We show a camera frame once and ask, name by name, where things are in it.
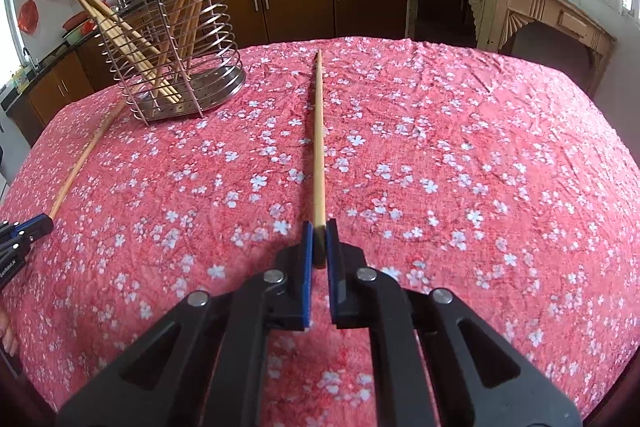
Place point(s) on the person's left hand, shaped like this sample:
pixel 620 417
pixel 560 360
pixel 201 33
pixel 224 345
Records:
pixel 7 334

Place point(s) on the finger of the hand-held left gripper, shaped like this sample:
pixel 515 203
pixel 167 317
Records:
pixel 15 247
pixel 37 224

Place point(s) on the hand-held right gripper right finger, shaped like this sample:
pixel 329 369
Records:
pixel 336 302

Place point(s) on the metal faucet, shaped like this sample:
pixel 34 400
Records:
pixel 30 58

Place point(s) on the green basin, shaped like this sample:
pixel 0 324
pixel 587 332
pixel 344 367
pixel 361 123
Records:
pixel 75 36

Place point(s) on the worn cream wooden sideboard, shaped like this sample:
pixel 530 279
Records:
pixel 540 7

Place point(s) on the narrow side window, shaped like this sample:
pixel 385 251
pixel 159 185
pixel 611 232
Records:
pixel 9 32

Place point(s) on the red wall ornament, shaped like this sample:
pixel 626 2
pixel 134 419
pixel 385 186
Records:
pixel 28 16

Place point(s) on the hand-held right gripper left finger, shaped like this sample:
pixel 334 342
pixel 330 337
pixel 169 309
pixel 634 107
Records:
pixel 306 277

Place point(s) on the red floral tablecloth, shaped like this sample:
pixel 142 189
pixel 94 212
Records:
pixel 450 157

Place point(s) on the yellow packet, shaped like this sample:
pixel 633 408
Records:
pixel 21 78

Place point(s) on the red bowl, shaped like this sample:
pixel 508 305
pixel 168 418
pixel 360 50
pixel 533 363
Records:
pixel 77 21

